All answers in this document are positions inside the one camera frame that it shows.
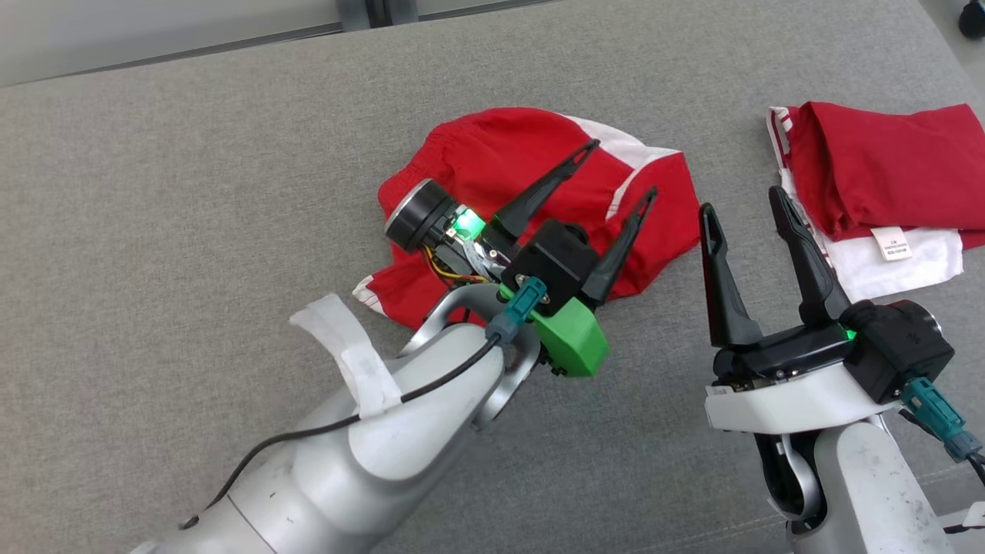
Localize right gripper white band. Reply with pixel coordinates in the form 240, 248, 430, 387
698, 184, 903, 436

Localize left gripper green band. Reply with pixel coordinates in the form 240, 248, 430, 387
384, 138, 659, 379

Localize red shorts white trim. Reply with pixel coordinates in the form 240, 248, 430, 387
352, 106, 703, 332

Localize red basketball jersey white sleeves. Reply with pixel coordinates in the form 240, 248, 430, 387
766, 100, 985, 303

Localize white tape strip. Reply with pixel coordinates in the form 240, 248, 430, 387
290, 293, 403, 421

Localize small black round object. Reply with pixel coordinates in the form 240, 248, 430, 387
957, 0, 985, 40

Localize left teal cable connector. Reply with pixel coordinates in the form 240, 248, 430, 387
484, 276, 549, 344

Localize teal cable connector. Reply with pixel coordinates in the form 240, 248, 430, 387
484, 276, 549, 344
898, 376, 983, 463

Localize right teal cable connector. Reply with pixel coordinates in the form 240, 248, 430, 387
898, 376, 983, 463

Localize left thin black cable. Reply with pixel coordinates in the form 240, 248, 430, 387
179, 337, 503, 532

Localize thin black cable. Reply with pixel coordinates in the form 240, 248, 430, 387
179, 337, 503, 532
897, 408, 985, 490

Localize right thin black cable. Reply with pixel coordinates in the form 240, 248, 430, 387
897, 408, 985, 490

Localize grey partition post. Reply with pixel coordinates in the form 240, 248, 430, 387
338, 0, 421, 32

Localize white cable label tag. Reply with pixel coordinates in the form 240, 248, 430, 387
942, 501, 985, 536

